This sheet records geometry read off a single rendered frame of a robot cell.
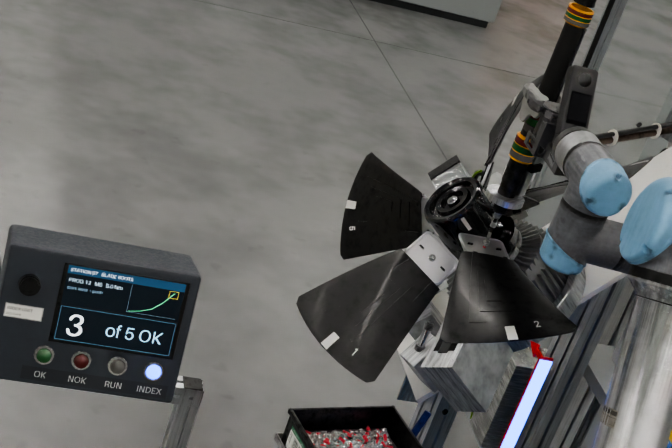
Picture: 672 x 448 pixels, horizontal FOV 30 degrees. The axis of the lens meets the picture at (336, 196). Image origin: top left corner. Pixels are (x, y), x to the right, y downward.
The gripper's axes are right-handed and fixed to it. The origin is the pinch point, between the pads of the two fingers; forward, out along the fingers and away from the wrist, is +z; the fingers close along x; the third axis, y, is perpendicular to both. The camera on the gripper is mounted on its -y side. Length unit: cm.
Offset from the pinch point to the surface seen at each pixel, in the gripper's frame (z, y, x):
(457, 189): 8.3, 25.7, -4.1
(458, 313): -21.3, 34.5, -8.9
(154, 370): -47, 37, -61
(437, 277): 0.6, 40.5, -4.9
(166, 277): -43, 24, -62
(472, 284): -15.1, 32.0, -5.4
